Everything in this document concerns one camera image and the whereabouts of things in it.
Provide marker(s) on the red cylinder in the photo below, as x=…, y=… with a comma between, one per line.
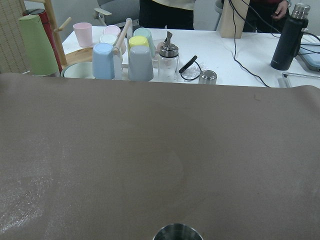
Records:
x=48, y=30

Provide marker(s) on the white green rimmed bowl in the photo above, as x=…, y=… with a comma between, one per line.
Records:
x=82, y=70

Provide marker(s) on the black insulated bottle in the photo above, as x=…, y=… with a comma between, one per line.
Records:
x=290, y=39

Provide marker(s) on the wooden block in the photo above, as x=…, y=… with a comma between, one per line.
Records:
x=233, y=18

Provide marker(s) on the steel jigger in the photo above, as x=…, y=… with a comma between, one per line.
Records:
x=177, y=231

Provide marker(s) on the yellow plastic cup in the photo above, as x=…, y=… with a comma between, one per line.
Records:
x=138, y=41

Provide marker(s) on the grey office chair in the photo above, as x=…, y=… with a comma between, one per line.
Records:
x=120, y=10

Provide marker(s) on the mint green plastic cup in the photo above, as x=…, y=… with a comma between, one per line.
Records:
x=145, y=32

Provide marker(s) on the wooden cup rack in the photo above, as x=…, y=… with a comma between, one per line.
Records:
x=98, y=14

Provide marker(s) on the pink plastic cup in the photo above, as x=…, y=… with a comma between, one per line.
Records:
x=83, y=32
x=112, y=30

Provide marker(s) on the white plastic cup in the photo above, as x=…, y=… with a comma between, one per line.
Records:
x=108, y=39

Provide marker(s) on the light blue plastic cup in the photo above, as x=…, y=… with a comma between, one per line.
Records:
x=103, y=62

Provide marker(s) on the person in black shirt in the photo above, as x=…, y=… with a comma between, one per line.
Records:
x=266, y=16

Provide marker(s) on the grey plastic cup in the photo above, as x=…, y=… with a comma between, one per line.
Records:
x=140, y=66

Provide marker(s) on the glass oil dispenser bottle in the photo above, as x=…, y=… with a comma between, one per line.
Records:
x=168, y=61

